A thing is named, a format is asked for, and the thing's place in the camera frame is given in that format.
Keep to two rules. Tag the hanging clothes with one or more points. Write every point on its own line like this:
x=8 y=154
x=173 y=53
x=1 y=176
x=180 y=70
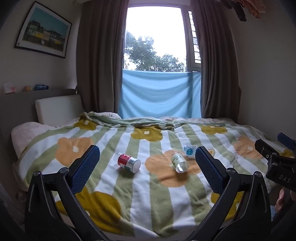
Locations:
x=242 y=8

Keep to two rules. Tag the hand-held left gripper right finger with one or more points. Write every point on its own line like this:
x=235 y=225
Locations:
x=210 y=172

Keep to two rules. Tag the white headboard cushion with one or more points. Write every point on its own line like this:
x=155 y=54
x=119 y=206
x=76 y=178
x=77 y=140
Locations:
x=59 y=109

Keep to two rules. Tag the red and white cup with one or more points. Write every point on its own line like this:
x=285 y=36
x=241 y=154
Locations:
x=128 y=162

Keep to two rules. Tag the framed wall picture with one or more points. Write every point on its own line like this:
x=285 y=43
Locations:
x=44 y=30

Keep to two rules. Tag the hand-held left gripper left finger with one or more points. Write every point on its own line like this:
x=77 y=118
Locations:
x=85 y=172

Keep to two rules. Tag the small orange figure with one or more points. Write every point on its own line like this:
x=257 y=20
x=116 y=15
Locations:
x=28 y=88

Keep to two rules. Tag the striped floral blanket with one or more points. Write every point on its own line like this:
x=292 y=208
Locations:
x=138 y=201

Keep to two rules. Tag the person's right hand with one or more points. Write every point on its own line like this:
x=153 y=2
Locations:
x=281 y=199

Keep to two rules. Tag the blue packet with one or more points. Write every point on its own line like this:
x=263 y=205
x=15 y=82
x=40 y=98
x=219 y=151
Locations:
x=41 y=87

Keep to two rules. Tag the window frame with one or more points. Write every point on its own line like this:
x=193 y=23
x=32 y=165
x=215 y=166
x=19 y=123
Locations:
x=193 y=39

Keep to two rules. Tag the clear cup blue print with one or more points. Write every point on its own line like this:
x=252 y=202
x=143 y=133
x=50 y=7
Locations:
x=190 y=151

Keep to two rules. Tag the brown curtain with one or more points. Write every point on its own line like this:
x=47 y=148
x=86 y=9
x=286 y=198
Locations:
x=217 y=60
x=101 y=58

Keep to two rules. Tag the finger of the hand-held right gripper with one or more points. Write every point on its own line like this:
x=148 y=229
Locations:
x=288 y=140
x=266 y=147

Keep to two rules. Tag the pale pink pillow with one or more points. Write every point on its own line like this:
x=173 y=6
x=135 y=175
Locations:
x=30 y=136

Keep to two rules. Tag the light blue cloth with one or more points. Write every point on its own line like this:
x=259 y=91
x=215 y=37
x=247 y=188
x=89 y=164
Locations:
x=159 y=92

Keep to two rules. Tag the clear cup green print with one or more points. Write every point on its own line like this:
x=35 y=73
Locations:
x=179 y=162

